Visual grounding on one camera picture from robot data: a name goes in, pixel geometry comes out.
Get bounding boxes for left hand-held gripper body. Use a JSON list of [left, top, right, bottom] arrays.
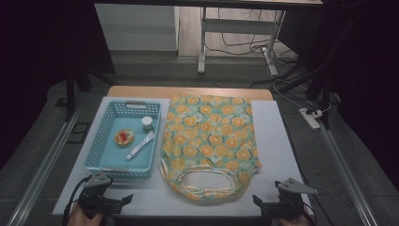
[[77, 171, 124, 218]]

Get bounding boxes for white floor cable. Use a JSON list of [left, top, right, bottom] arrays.
[[266, 60, 332, 117]]

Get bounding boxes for white cabinet panel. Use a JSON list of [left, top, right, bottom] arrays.
[[94, 3, 181, 52]]

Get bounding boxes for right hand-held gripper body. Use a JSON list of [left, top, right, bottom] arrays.
[[262, 177, 318, 220]]

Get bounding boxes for orange floral cloth bag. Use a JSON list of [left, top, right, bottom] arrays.
[[159, 92, 263, 202]]

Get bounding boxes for blue plastic basket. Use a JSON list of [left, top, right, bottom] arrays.
[[84, 99, 163, 181]]

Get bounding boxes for white table mat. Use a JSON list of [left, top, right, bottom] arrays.
[[52, 96, 314, 217]]

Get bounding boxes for small white-lidded jar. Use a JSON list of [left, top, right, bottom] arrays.
[[140, 116, 154, 133]]

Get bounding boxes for white desk frame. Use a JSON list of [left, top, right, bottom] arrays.
[[197, 6, 287, 76]]

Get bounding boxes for aluminium floor rail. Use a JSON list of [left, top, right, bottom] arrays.
[[6, 93, 83, 226], [318, 125, 379, 226]]

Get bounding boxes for person's left hand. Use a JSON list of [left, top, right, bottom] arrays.
[[66, 203, 104, 226]]

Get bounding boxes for black floor cables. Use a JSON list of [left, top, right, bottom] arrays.
[[205, 8, 314, 92]]

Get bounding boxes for person's right hand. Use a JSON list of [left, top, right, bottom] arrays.
[[277, 206, 314, 226]]

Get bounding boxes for white tube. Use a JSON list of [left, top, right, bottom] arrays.
[[126, 130, 156, 161]]

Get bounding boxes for black metal stand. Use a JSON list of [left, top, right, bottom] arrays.
[[64, 46, 116, 122], [305, 31, 338, 130]]

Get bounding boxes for white power strip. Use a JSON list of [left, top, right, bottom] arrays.
[[298, 107, 324, 131]]

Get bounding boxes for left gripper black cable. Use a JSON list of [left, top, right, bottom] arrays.
[[61, 176, 92, 226]]

